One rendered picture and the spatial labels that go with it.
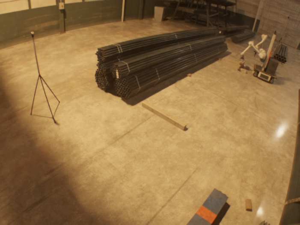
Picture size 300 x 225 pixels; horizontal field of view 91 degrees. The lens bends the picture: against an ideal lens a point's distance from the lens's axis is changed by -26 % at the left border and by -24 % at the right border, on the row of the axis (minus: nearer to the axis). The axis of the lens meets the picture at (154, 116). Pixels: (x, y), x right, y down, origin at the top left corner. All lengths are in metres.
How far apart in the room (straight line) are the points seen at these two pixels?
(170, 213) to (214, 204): 0.57
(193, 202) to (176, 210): 0.27
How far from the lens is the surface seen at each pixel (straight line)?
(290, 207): 1.50
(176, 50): 5.09
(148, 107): 3.80
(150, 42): 4.84
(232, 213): 2.79
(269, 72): 7.31
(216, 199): 2.59
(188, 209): 2.59
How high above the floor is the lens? 2.28
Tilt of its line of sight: 38 degrees down
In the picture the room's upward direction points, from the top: 8 degrees clockwise
